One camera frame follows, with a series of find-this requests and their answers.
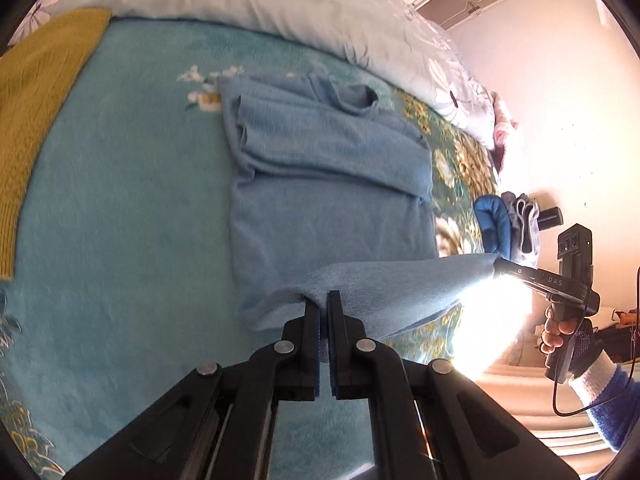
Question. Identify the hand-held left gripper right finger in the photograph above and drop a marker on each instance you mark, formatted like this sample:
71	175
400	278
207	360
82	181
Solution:
336	355

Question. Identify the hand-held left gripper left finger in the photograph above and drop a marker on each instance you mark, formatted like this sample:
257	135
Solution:
312	355

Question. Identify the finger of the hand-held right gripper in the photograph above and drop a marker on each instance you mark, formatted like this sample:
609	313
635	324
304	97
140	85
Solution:
517	271

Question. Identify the light blue t-shirt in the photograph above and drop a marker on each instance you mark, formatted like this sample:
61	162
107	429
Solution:
325	185

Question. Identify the person's right forearm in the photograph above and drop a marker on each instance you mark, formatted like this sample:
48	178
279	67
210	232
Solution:
615	400

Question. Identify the person's right hand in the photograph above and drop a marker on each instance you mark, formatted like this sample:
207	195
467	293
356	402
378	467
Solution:
552	337

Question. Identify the dark blue fleece garment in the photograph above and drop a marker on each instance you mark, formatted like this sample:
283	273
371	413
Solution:
492	225

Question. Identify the black cylinder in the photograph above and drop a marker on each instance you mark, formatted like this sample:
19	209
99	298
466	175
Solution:
550	218

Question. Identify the black and orange bag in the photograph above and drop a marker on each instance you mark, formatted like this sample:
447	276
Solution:
620	335

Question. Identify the pink cloth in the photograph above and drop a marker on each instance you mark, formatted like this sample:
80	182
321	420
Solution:
505	125

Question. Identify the teal floral blanket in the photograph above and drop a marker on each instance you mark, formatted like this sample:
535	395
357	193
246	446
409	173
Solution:
125	260

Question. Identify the pale blue floral quilt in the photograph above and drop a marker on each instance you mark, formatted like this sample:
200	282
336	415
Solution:
275	0

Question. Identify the mustard yellow knitted garment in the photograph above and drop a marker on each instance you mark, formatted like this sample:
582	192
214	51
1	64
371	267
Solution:
35	110

